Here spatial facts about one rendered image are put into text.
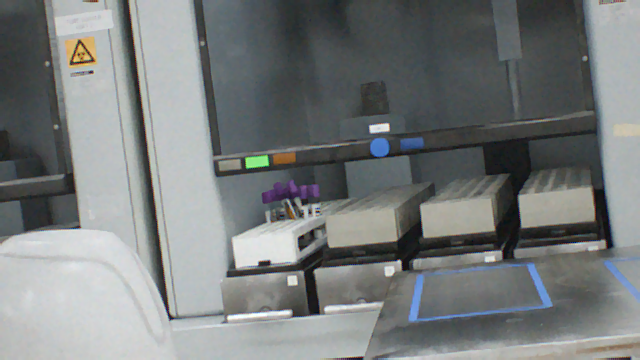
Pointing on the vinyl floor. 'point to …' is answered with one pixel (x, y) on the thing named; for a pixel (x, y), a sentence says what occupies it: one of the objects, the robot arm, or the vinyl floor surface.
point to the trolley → (514, 309)
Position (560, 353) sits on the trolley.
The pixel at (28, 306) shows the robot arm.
